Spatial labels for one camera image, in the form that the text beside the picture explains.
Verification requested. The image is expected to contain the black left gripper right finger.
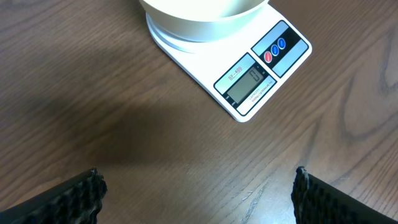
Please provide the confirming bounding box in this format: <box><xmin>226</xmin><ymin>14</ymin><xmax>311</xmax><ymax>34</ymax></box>
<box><xmin>291</xmin><ymin>166</ymin><xmax>397</xmax><ymax>224</ymax></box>

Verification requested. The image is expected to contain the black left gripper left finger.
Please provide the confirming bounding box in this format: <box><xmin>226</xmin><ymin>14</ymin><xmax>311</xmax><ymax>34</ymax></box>
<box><xmin>1</xmin><ymin>168</ymin><xmax>107</xmax><ymax>224</ymax></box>

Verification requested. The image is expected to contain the white digital kitchen scale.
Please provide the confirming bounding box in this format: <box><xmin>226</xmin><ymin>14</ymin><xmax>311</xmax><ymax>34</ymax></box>
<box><xmin>146</xmin><ymin>4</ymin><xmax>312</xmax><ymax>122</ymax></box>

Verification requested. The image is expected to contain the cream round bowl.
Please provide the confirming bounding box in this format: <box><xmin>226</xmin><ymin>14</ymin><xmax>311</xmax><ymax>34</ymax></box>
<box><xmin>140</xmin><ymin>0</ymin><xmax>268</xmax><ymax>42</ymax></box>

